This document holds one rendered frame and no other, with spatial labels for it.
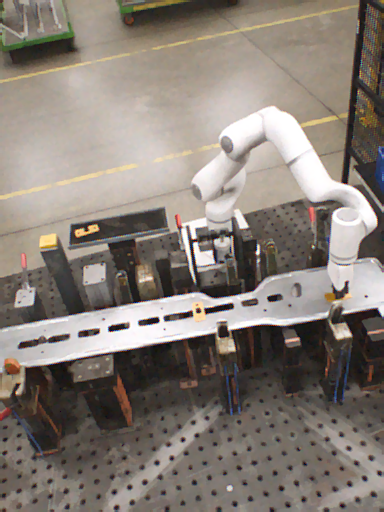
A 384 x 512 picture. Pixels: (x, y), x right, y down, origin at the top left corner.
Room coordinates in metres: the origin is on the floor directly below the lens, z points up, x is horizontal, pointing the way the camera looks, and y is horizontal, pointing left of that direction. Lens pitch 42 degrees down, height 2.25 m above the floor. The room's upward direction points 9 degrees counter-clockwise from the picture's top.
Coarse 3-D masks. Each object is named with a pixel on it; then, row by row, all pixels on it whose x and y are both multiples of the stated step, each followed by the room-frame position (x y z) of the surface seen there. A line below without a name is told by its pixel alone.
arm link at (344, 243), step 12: (336, 216) 1.09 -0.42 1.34; (348, 216) 1.08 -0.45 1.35; (360, 216) 1.07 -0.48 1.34; (336, 228) 1.06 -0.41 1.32; (348, 228) 1.04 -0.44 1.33; (360, 228) 1.06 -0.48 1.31; (336, 240) 1.06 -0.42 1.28; (348, 240) 1.04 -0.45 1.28; (360, 240) 1.06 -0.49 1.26; (336, 252) 1.06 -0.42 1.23; (348, 252) 1.04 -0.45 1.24
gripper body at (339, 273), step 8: (328, 264) 1.12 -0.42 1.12; (336, 264) 1.06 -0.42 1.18; (344, 264) 1.05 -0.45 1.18; (352, 264) 1.05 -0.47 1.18; (328, 272) 1.12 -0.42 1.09; (336, 272) 1.06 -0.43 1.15; (344, 272) 1.04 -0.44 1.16; (352, 272) 1.04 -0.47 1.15; (336, 280) 1.05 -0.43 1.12; (344, 280) 1.03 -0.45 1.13; (336, 288) 1.04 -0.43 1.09
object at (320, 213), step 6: (318, 210) 1.29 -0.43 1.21; (324, 210) 1.29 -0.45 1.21; (318, 216) 1.29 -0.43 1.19; (324, 216) 1.26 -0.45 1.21; (318, 222) 1.28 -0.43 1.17; (324, 222) 1.28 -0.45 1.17; (318, 228) 1.28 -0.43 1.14; (324, 228) 1.28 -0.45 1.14; (318, 234) 1.28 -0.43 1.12; (324, 234) 1.27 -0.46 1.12; (318, 240) 1.27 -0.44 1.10; (324, 240) 1.27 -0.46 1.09; (318, 246) 1.26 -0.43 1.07; (324, 246) 1.26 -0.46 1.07; (318, 252) 1.26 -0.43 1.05
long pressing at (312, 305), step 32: (288, 288) 1.16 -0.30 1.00; (320, 288) 1.13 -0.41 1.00; (352, 288) 1.11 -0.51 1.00; (64, 320) 1.17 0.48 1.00; (96, 320) 1.15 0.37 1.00; (128, 320) 1.12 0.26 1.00; (160, 320) 1.10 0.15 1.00; (192, 320) 1.08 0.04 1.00; (256, 320) 1.04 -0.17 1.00; (288, 320) 1.02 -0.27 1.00; (0, 352) 1.07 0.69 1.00; (32, 352) 1.05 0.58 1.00; (64, 352) 1.03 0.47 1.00; (96, 352) 1.01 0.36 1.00
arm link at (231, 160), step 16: (240, 128) 1.39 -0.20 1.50; (256, 128) 1.40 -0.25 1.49; (224, 144) 1.39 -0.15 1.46; (240, 144) 1.36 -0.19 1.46; (256, 144) 1.39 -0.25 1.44; (224, 160) 1.51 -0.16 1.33; (240, 160) 1.42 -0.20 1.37; (208, 176) 1.57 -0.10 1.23; (224, 176) 1.53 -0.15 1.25; (208, 192) 1.56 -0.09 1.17
